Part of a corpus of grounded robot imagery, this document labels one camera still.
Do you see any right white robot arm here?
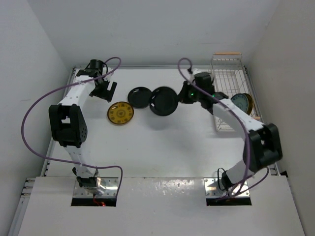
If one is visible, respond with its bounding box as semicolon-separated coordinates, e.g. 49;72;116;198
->
178;69;283;193

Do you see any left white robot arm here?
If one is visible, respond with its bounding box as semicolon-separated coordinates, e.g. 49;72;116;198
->
48;59;117;196

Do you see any blue floral green plate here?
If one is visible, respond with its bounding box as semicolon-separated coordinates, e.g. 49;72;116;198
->
231;93;248;113

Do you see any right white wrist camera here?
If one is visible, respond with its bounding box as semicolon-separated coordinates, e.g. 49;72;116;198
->
188;68;202;80

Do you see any left aluminium table rail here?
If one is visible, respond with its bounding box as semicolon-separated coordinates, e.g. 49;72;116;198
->
8;66;77;236

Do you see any wire dish rack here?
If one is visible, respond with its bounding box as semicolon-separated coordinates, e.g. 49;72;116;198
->
209;52;261;120

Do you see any aluminium table rail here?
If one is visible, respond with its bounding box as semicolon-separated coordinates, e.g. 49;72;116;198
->
8;66;77;236
243;65;288;178

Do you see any black plate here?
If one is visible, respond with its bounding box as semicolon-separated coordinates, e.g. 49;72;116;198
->
127;87;152;109
149;87;179;116

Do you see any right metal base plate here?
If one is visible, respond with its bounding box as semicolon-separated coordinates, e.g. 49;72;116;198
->
203;177;250;199

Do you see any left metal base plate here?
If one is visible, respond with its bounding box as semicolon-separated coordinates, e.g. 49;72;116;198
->
73;177;118;198

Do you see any metal base plate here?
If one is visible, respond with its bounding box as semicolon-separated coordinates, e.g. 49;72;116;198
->
203;177;250;199
73;177;118;198

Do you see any black plate front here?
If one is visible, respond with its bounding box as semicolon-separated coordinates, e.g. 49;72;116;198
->
149;87;179;116

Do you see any yellow patterned plate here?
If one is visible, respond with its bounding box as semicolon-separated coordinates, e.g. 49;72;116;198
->
244;93;254;115
107;101;134;125

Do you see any right aluminium table rail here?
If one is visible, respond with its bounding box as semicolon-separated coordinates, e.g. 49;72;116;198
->
243;65;288;178

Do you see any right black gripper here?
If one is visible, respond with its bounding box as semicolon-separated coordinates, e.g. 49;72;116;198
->
177;81;203;104

